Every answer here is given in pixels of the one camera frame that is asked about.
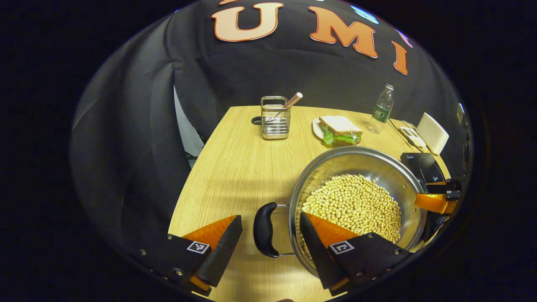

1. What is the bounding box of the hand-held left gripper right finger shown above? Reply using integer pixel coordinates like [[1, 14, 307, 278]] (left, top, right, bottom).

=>
[[300, 212, 414, 296]]

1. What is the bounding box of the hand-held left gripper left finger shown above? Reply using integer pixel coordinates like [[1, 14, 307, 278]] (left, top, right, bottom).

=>
[[138, 215, 243, 294]]

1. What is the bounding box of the black induction cooktop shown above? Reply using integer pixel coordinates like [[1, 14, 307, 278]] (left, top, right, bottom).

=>
[[400, 152, 452, 186]]

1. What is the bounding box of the steel pot with soybeans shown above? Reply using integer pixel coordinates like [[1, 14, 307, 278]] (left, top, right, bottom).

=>
[[253, 146, 429, 278]]

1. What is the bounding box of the white toaster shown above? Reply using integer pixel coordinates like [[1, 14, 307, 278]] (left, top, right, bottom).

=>
[[415, 112, 450, 156]]

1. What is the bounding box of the white divided bean dish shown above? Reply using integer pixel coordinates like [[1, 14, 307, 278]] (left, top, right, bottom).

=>
[[399, 126, 427, 148]]

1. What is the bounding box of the clear plastic water bottle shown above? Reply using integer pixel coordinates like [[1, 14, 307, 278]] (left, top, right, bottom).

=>
[[368, 83, 395, 135]]

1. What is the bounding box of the lettuce sandwich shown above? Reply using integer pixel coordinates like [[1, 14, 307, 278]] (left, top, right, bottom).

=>
[[319, 115, 364, 147]]

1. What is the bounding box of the small white plate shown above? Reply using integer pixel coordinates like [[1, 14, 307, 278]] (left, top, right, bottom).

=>
[[312, 117, 362, 146]]

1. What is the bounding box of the pink striped stick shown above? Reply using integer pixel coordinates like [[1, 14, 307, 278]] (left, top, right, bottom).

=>
[[274, 92, 304, 120]]

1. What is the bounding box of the black backdrop cloth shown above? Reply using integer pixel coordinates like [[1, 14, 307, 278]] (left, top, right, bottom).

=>
[[69, 0, 466, 252]]

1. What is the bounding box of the black power cord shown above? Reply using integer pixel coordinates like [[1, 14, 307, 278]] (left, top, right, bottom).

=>
[[388, 119, 420, 147]]

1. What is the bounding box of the metal wire utensil holder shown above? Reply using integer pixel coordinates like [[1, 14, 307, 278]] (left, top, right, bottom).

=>
[[260, 96, 292, 141]]

